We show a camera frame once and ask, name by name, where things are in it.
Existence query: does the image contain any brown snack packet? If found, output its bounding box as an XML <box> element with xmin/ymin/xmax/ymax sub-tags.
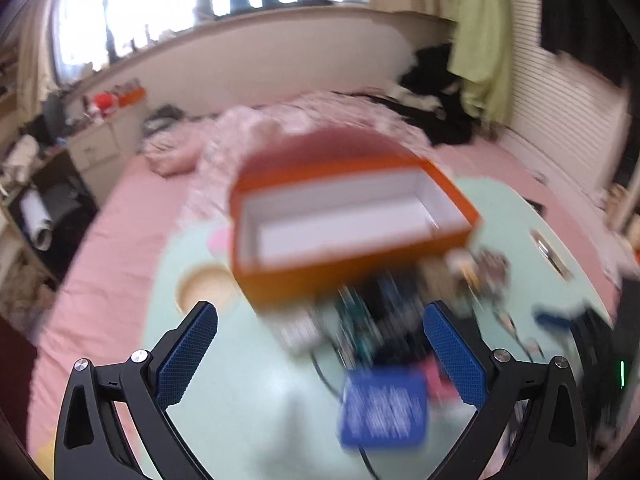
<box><xmin>466</xmin><ymin>248</ymin><xmax>510</xmax><ymax>298</ymax></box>

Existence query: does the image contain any black satin lace scrunchie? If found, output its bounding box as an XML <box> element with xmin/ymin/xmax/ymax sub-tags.
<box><xmin>373</xmin><ymin>271</ymin><xmax>433</xmax><ymax>366</ymax></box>

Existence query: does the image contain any blue square tin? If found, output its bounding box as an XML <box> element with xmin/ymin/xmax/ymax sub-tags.
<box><xmin>337</xmin><ymin>368</ymin><xmax>428</xmax><ymax>451</ymax></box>

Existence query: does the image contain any green toy car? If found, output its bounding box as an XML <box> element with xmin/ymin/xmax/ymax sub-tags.
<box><xmin>335</xmin><ymin>286</ymin><xmax>384</xmax><ymax>370</ymax></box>

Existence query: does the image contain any clear plastic wrap bundle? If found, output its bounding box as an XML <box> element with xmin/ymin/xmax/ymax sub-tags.
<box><xmin>274</xmin><ymin>310</ymin><xmax>324</xmax><ymax>356</ymax></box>

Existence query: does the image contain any brown fur scrunchie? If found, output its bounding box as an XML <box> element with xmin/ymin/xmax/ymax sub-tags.
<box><xmin>416</xmin><ymin>257</ymin><xmax>458</xmax><ymax>304</ymax></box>

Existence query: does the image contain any black clothes pile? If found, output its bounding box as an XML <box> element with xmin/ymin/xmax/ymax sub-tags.
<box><xmin>398</xmin><ymin>42</ymin><xmax>475</xmax><ymax>146</ymax></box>

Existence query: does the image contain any white paper roll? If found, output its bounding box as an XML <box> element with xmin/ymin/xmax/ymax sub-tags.
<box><xmin>20</xmin><ymin>188</ymin><xmax>53</xmax><ymax>252</ymax></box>

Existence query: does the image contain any orange cardboard box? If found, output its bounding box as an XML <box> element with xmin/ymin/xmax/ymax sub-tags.
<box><xmin>229</xmin><ymin>154</ymin><xmax>482</xmax><ymax>310</ymax></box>

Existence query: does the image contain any green hanging cloth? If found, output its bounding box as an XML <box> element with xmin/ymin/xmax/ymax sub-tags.
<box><xmin>448</xmin><ymin>0</ymin><xmax>513</xmax><ymax>125</ymax></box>

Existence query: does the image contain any white bedside drawer cabinet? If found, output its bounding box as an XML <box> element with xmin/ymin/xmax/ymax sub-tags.
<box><xmin>67</xmin><ymin>99</ymin><xmax>150</xmax><ymax>208</ymax></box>

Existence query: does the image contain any dark red pillow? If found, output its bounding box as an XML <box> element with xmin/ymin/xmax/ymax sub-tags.
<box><xmin>238</xmin><ymin>127</ymin><xmax>416</xmax><ymax>178</ymax></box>

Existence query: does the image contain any pink floral duvet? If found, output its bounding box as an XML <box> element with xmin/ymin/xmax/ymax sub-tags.
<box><xmin>141</xmin><ymin>91</ymin><xmax>435</xmax><ymax>226</ymax></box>

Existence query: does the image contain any red container on cabinet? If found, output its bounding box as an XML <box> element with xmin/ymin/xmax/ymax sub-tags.
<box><xmin>93</xmin><ymin>92</ymin><xmax>119</xmax><ymax>116</ymax></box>

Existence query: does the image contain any orange box on cabinet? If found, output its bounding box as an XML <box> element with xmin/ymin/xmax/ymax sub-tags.
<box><xmin>118</xmin><ymin>87</ymin><xmax>146</xmax><ymax>108</ymax></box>

